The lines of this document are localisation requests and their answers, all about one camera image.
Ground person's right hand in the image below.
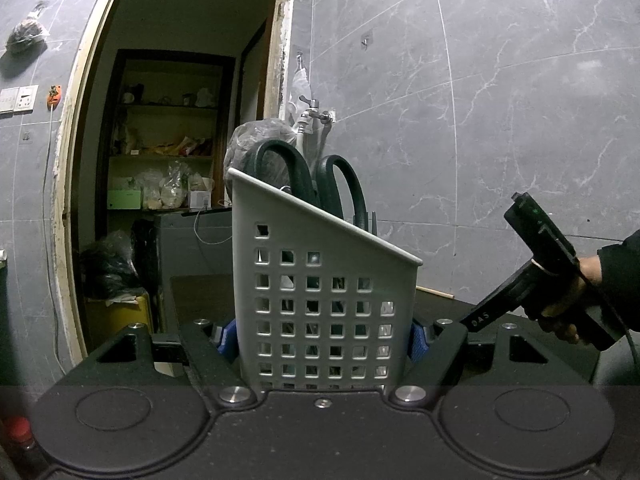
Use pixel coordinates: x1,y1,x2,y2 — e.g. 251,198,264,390
537,254,606,345

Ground green box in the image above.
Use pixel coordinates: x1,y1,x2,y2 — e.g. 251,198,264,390
108,188,142,210

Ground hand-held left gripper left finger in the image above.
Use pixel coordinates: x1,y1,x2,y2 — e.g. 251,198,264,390
65,317,258,408

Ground green-handled scissors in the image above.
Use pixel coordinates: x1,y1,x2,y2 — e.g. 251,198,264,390
247,138,369,222

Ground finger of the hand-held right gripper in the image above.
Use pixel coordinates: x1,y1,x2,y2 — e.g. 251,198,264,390
458,261,539,334

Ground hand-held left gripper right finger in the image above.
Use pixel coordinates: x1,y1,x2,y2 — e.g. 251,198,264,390
387,317,581,408

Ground white wall switch panel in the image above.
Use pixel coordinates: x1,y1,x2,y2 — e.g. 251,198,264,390
0,84,39,114

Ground yellow box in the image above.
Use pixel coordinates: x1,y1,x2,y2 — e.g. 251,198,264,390
86,291,154,337

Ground person's right forearm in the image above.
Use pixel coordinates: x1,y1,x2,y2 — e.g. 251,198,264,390
596,229,640,334

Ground door frame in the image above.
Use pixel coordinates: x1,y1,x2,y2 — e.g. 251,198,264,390
49,0,297,367

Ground red-capped jar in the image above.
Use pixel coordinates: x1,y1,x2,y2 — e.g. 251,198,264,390
4,414,37,462

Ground hanging bag of dried goods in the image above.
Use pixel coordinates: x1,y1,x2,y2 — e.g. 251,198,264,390
5,3,52,54

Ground wooden chopstick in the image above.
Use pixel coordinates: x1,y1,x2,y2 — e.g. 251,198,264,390
415,285,454,301

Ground clear hanging plastic bag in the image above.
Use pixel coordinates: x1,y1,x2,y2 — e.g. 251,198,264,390
287,54,312,122

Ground metal wall faucet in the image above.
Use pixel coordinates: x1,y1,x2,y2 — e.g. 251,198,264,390
298,94,335,129

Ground black plastic bag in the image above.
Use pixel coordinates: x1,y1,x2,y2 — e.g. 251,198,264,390
79,229,147,302

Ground wooden storage shelf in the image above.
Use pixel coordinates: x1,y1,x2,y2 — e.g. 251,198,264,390
106,49,237,212

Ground white wall cable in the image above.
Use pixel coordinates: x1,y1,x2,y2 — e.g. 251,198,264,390
42,107,67,362

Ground grey plastic bag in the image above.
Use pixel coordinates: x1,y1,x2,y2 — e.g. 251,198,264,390
224,117,302,197

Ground white perforated utensil basket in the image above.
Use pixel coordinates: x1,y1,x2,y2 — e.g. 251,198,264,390
226,167,424,394

